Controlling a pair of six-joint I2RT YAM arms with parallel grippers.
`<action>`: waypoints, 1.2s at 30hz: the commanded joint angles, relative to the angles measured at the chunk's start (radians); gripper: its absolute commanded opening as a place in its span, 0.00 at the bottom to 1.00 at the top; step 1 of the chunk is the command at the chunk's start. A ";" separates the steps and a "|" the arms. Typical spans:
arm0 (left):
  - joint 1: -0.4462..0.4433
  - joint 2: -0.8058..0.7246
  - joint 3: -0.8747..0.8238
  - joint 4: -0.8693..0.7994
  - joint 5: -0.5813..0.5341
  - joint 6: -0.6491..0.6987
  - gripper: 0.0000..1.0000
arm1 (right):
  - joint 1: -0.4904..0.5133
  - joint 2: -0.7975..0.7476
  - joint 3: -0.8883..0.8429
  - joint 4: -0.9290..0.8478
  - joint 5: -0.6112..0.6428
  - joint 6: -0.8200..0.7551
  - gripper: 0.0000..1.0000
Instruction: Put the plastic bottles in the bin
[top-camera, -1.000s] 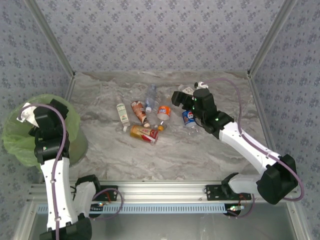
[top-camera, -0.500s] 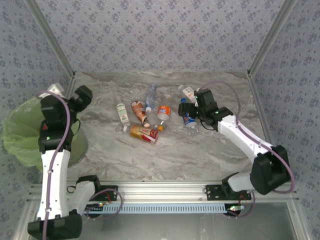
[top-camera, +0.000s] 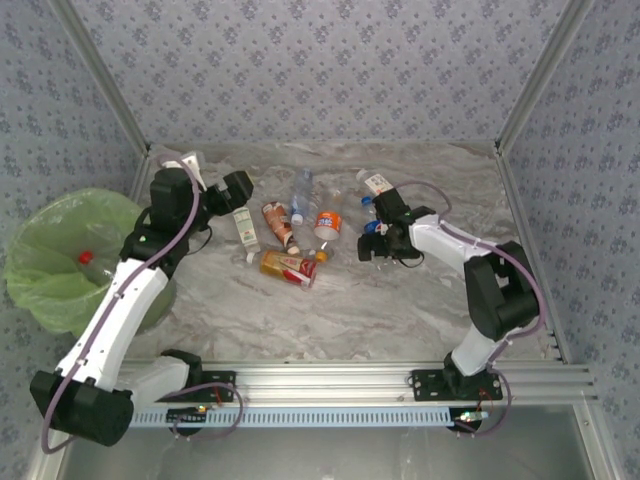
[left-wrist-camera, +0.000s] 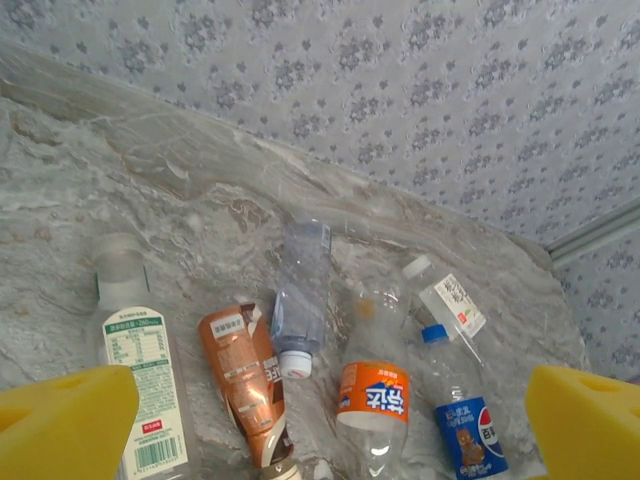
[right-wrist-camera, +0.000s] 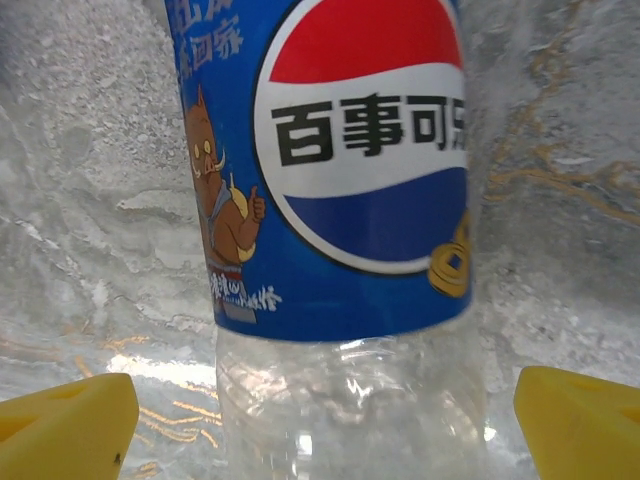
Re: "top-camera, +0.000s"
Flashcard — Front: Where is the aluminium table side rail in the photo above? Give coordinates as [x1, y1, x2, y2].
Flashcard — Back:
[494, 144, 574, 365]
[127, 149, 152, 201]

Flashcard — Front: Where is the slotted pale blue cable duct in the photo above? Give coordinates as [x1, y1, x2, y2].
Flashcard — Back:
[130, 405, 456, 429]

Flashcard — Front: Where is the clear bottle with orange label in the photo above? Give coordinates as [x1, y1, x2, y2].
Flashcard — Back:
[313, 187, 347, 241]

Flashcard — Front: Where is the clear water bottle white cap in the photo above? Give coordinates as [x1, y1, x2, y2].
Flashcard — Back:
[289, 167, 322, 226]

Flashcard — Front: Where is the white label bottle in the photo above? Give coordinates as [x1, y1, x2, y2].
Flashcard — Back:
[232, 207, 263, 264]

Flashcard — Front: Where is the clear bottle with red cap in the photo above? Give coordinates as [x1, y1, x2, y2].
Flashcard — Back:
[76, 249, 120, 282]

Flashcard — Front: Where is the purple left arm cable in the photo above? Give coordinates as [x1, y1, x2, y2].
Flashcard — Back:
[40, 153, 245, 455]

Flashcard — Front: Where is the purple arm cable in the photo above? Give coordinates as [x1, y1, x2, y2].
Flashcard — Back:
[397, 179, 547, 440]
[40, 153, 245, 455]

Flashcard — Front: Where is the green plastic bin liner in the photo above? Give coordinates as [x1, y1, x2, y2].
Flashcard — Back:
[3, 187, 151, 337]

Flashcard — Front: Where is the white bottle with white cap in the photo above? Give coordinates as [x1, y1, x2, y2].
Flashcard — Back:
[354, 168, 396, 199]

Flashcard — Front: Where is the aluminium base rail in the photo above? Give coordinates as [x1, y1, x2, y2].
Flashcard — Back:
[119, 360, 599, 406]

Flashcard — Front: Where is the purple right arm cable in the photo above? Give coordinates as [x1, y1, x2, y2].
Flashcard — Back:
[397, 179, 547, 440]

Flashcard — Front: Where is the yellow and red tea bottle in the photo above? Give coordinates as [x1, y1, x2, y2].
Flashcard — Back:
[258, 249, 320, 290]

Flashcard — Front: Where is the aluminium frame post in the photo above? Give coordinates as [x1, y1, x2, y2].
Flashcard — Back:
[493, 0, 596, 157]
[49, 0, 152, 157]

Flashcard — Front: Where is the clear bottle with orange cap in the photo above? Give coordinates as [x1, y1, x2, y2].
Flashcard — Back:
[304, 238, 337, 265]

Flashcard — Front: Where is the brown coffee drink bottle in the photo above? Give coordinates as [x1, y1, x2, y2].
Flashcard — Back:
[261, 200, 300, 255]

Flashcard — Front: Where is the grey metal lower shelf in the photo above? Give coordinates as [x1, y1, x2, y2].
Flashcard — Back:
[54, 405, 601, 480]

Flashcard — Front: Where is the cola bottle with blue cap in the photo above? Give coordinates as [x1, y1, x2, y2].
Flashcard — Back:
[360, 195, 389, 237]

